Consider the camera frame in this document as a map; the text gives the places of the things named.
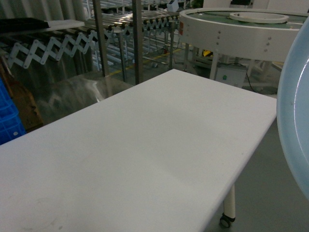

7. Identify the white table leg with caster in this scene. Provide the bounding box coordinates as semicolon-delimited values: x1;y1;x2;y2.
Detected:
219;185;236;228

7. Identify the expandable roller conveyor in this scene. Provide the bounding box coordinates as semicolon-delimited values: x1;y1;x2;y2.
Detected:
0;11;179;69

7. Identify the light blue round plate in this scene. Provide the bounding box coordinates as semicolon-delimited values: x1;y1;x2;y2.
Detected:
277;20;309;197

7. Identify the blue crate upper left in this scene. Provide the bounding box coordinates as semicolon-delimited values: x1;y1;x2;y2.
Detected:
0;80;26;145

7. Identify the steel post pair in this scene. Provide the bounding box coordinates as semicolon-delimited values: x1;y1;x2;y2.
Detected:
93;0;143;85

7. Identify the white round conveyor machine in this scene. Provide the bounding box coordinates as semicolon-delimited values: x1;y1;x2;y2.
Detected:
179;8;309;79

